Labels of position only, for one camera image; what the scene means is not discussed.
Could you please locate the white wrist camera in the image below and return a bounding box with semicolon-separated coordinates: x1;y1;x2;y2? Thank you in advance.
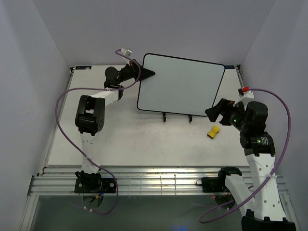
233;87;255;108
121;48;132;57

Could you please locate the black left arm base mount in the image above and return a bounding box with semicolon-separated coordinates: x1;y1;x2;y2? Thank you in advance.
74;171;116;194

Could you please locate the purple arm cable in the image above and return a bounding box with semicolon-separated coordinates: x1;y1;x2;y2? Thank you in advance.
199;88;292;224
55;49;142;215

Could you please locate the blue corner label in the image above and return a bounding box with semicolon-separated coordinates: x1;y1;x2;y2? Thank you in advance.
75;65;92;70
224;65;235;69

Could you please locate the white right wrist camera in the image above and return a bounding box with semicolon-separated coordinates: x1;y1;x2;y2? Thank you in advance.
233;87;255;108

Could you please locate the black framed whiteboard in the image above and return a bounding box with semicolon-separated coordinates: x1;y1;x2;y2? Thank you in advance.
137;53;225;116

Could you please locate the yellow whiteboard eraser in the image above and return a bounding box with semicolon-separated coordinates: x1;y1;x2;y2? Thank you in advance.
207;125;220;139

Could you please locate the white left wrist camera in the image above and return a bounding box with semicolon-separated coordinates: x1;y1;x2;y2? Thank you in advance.
121;48;132;57

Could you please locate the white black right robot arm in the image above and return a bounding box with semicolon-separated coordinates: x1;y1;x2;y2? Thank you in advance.
205;99;296;231

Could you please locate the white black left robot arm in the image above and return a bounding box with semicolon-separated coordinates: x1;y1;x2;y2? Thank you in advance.
75;61;155;195

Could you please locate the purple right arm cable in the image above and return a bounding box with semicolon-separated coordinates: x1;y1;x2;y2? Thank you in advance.
199;88;292;224

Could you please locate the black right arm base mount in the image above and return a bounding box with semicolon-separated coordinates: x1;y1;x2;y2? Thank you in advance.
196;177;230;193

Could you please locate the blue corner label left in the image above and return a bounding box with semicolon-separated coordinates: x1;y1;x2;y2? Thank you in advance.
75;65;92;70

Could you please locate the blue corner label right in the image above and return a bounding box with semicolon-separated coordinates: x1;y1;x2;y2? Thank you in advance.
224;65;235;69

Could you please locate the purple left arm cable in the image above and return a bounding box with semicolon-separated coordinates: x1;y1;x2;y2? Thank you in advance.
55;49;142;215

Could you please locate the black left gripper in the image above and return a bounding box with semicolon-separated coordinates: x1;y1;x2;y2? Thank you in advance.
117;59;155;84

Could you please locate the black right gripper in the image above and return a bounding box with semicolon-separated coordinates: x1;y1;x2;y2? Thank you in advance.
205;98;249;131

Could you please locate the white wire whiteboard stand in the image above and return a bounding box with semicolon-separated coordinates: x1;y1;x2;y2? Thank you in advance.
162;112;193;123

